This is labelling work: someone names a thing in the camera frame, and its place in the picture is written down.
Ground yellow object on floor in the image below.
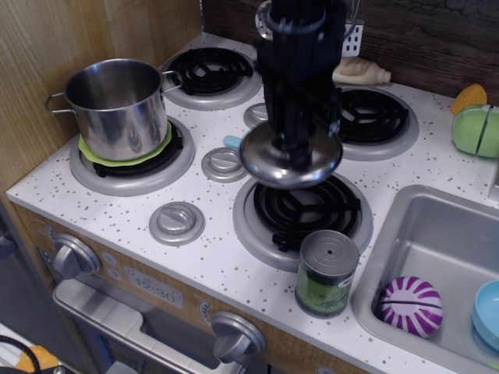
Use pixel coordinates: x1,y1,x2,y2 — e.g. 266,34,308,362
16,345,59,372

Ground oven clock display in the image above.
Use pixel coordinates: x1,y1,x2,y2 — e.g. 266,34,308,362
124,266,184,309

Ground steel pot lid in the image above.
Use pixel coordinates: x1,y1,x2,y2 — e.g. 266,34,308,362
239,122,343,190

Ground light blue bowl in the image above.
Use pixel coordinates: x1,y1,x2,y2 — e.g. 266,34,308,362
472,280,499,351

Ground oven dial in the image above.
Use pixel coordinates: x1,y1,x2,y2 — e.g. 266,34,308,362
211,311,267,364
54,234,101,280

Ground back left black burner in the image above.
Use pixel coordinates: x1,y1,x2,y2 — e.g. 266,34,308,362
167,48,253,96

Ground white slotted spatula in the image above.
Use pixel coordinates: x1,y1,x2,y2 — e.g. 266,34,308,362
342,1,364,57

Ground yellow toy corn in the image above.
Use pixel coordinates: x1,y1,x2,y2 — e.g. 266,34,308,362
451,83,487,115

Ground grey stovetop knob front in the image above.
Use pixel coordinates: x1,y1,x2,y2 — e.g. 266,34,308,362
149,202,205,246

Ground front left black burner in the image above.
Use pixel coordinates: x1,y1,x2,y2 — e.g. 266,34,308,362
92,122,183,178

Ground back right black burner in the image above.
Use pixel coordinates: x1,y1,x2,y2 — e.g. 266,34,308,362
339,89,409,144

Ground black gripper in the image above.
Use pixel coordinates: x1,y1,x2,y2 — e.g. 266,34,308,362
255,1,346,156

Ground grey sink basin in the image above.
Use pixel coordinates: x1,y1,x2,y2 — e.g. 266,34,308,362
352,185,498,373

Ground green round mat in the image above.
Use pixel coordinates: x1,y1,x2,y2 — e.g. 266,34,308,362
78,122,172,168

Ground grey stovetop knob upper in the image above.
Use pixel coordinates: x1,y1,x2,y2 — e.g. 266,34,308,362
243,103,268,129

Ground steel pot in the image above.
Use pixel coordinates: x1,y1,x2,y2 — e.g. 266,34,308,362
46,58,183,161

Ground left oven dial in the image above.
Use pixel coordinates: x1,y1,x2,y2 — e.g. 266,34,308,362
54,234,101,280

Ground black cable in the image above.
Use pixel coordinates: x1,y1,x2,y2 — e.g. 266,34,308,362
0,334,42,371

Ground purple white striped ball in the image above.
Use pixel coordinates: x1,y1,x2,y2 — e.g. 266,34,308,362
378,276,444,338

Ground grey oven door handle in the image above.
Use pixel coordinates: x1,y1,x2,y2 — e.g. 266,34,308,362
53,280,246,373

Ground green toy can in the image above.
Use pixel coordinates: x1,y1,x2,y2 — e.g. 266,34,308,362
295,230,359,319

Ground right oven dial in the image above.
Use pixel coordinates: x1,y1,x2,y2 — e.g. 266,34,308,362
211,311,267,364

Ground cream toy bottle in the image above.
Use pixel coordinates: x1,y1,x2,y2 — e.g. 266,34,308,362
332,57,391,85

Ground grey stovetop knob middle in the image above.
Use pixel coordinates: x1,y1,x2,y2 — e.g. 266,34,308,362
201,147,248,183

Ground metal skimmer spoon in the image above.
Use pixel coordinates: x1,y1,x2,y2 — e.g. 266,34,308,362
255,0,273,41

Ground front right black burner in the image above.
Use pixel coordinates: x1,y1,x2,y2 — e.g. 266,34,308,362
253,175,362,252

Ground black burner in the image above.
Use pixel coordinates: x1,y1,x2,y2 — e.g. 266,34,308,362
167,48,253,96
253,175,362,252
339,89,409,144
92,122,183,178

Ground grey stovetop knob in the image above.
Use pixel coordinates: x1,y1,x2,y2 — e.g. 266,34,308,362
201,147,248,183
149,202,205,246
243,103,268,129

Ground green toy cabbage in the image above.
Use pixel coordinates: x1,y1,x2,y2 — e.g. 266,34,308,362
451,104,498,158

